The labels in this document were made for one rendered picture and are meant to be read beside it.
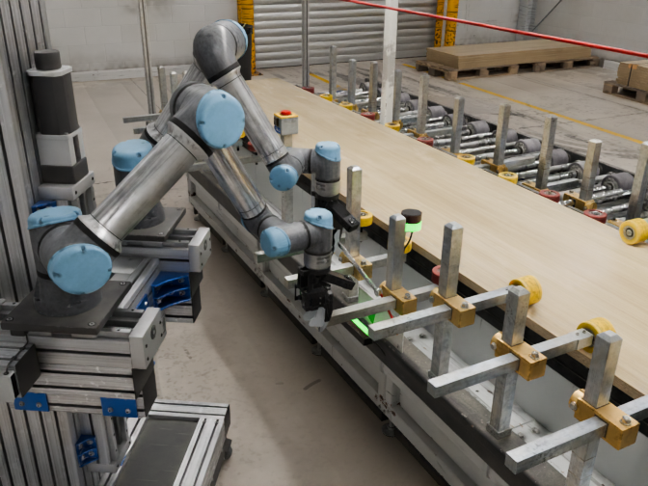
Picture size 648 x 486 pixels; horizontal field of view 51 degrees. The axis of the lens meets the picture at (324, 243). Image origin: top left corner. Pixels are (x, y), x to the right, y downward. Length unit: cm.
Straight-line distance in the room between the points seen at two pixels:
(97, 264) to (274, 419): 159
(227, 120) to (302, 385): 182
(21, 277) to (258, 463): 124
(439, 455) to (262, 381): 95
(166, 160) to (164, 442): 130
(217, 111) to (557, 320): 105
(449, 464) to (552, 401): 67
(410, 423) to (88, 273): 153
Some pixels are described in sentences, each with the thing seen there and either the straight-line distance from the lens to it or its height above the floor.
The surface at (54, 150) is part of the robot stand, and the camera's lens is 181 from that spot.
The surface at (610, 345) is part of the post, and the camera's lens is 143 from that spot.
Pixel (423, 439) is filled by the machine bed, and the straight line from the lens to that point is 259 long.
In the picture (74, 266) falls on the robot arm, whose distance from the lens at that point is 146.
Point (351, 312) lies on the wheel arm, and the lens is 193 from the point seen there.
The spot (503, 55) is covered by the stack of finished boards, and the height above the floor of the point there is 28.
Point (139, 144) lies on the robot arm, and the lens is 206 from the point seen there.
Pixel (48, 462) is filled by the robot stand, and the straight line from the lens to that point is 225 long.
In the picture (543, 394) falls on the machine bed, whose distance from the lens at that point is 196.
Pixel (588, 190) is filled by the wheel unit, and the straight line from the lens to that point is 289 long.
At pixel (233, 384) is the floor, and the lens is 311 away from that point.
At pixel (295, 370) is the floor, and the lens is 317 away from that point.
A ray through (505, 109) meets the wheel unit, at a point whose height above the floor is 112.
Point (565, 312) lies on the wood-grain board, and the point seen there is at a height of 90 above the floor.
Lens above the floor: 184
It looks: 25 degrees down
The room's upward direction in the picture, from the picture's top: 1 degrees clockwise
